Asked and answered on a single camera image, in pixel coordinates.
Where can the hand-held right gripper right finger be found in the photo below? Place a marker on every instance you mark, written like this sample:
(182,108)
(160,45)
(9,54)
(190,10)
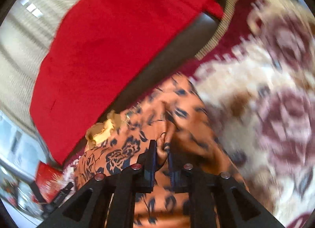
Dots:
(172,171)

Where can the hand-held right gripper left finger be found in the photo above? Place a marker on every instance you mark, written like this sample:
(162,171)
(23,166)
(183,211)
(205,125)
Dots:
(151,161)

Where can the orange floral garment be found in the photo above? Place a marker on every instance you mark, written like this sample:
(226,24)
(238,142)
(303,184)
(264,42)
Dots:
(137,124)

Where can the red printed box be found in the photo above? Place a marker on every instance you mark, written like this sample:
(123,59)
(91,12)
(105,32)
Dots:
(46,178)

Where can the red blanket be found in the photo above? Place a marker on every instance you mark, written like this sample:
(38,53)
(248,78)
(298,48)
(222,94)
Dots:
(110,46)

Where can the maroon cream floral rug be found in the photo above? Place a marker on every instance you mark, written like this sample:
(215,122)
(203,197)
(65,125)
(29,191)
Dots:
(270,95)

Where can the white appliance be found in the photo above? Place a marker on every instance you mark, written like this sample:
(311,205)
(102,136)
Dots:
(17,142)

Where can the cream striped curtain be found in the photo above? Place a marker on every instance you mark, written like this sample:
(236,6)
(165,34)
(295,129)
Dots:
(24,58)

